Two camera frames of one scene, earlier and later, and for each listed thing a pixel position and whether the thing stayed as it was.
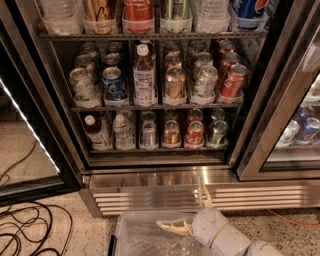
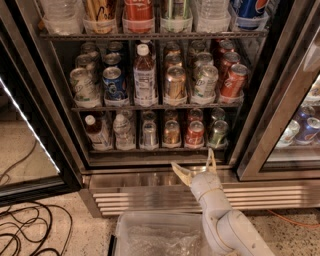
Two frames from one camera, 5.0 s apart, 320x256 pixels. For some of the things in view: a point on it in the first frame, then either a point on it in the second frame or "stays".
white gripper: (207, 224) to (205, 183)
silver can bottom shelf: (149, 133) stays
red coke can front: (194, 137) stays
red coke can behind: (195, 115) stays
